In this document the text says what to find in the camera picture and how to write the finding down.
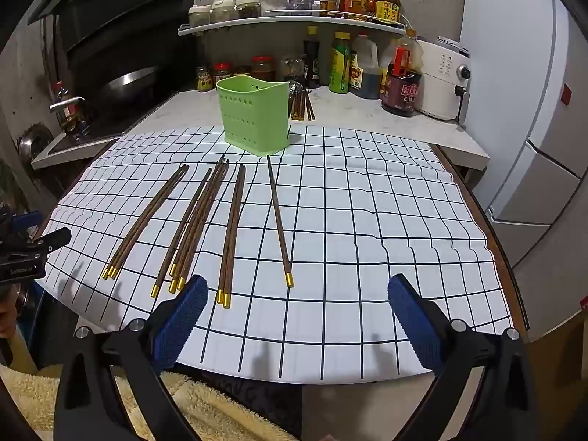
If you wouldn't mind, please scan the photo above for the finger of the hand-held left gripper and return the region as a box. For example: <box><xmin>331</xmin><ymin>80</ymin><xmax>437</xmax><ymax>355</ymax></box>
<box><xmin>10</xmin><ymin>210</ymin><xmax>43</xmax><ymax>235</ymax></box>
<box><xmin>28</xmin><ymin>227</ymin><xmax>73</xmax><ymax>254</ymax></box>

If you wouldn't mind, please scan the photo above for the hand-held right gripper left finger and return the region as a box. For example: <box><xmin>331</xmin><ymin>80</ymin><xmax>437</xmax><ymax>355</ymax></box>
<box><xmin>53</xmin><ymin>274</ymin><xmax>209</xmax><ymax>441</ymax></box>

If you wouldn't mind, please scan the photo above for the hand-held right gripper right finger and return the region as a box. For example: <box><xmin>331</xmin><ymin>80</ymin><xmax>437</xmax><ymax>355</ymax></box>
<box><xmin>387</xmin><ymin>273</ymin><xmax>538</xmax><ymax>441</ymax></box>

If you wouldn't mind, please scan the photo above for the row of wooden chopsticks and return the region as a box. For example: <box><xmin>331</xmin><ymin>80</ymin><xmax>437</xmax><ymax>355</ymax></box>
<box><xmin>101</xmin><ymin>155</ymin><xmax>295</xmax><ymax>309</ymax></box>

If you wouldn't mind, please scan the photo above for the green plastic utensil holder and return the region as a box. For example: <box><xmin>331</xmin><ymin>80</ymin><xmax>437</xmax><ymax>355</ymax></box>
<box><xmin>216</xmin><ymin>76</ymin><xmax>291</xmax><ymax>157</ymax></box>

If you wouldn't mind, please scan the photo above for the person's left hand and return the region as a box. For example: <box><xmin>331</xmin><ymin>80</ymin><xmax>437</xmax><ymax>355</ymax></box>
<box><xmin>0</xmin><ymin>296</ymin><xmax>20</xmax><ymax>338</ymax></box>

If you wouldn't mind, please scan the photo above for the metal pot lid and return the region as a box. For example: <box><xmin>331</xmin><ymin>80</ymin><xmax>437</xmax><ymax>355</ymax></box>
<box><xmin>18</xmin><ymin>122</ymin><xmax>56</xmax><ymax>161</ymax></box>

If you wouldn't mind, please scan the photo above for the white black-checked cloth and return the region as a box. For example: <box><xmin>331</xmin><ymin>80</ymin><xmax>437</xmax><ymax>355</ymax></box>
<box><xmin>34</xmin><ymin>126</ymin><xmax>510</xmax><ymax>384</ymax></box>

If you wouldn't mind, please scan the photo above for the cream fleece garment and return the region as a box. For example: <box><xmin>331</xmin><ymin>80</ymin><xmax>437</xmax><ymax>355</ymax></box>
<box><xmin>0</xmin><ymin>363</ymin><xmax>299</xmax><ymax>441</ymax></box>

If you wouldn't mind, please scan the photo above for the red-labelled oil bottle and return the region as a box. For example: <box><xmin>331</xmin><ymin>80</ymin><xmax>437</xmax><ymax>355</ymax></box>
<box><xmin>50</xmin><ymin>81</ymin><xmax>89</xmax><ymax>137</ymax></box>

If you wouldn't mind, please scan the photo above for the black cooktop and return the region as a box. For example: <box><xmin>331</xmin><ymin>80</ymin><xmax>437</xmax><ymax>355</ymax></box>
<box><xmin>46</xmin><ymin>94</ymin><xmax>180</xmax><ymax>150</ymax></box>

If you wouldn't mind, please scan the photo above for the metal wok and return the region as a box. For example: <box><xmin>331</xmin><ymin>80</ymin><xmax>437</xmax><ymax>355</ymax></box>
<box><xmin>94</xmin><ymin>67</ymin><xmax>162</xmax><ymax>103</ymax></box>

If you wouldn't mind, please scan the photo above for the yellow-labelled sauce jar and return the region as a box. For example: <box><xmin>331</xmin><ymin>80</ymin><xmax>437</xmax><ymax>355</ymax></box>
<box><xmin>195</xmin><ymin>67</ymin><xmax>215</xmax><ymax>93</ymax></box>

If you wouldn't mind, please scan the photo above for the black range hood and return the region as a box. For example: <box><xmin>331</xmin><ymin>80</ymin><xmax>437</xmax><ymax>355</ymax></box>
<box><xmin>28</xmin><ymin>0</ymin><xmax>196</xmax><ymax>97</ymax></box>

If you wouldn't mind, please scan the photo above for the white air fryer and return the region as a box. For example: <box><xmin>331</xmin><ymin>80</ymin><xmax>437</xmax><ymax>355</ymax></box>
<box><xmin>416</xmin><ymin>37</ymin><xmax>474</xmax><ymax>123</ymax></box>

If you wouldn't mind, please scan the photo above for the bunch of brown chopsticks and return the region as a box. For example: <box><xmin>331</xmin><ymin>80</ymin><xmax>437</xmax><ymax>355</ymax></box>
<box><xmin>290</xmin><ymin>88</ymin><xmax>317</xmax><ymax>121</ymax></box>

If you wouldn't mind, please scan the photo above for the white refrigerator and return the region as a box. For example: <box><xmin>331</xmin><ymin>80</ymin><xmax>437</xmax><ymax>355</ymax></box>
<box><xmin>459</xmin><ymin>0</ymin><xmax>588</xmax><ymax>334</ymax></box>

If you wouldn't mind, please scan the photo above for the clear jug dark liquid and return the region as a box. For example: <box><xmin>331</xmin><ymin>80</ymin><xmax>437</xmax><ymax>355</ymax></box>
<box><xmin>349</xmin><ymin>32</ymin><xmax>383</xmax><ymax>100</ymax></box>

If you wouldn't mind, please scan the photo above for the wide red-lidded sauce jar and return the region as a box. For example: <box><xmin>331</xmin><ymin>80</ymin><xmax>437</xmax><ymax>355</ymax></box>
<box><xmin>250</xmin><ymin>56</ymin><xmax>277</xmax><ymax>82</ymax></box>

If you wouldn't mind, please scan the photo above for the green bottle yellow cap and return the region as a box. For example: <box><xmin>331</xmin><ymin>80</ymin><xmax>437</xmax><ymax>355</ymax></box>
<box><xmin>328</xmin><ymin>32</ymin><xmax>352</xmax><ymax>95</ymax></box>

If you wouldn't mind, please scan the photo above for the clear plastic spice bag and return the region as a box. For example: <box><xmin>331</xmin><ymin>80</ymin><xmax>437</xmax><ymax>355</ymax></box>
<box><xmin>280</xmin><ymin>55</ymin><xmax>308</xmax><ymax>85</ymax></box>

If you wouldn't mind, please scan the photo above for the black soy sauce bottle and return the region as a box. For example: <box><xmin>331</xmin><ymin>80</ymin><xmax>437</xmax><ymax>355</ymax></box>
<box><xmin>303</xmin><ymin>26</ymin><xmax>322</xmax><ymax>89</ymax></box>

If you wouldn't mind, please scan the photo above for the white corner shelf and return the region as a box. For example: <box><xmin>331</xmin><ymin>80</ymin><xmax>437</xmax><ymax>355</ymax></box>
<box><xmin>178</xmin><ymin>9</ymin><xmax>410</xmax><ymax>38</ymax></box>

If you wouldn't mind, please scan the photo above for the large dark red-handled bottle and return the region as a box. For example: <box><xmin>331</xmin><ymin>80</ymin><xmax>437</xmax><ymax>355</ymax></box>
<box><xmin>381</xmin><ymin>30</ymin><xmax>424</xmax><ymax>118</ymax></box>

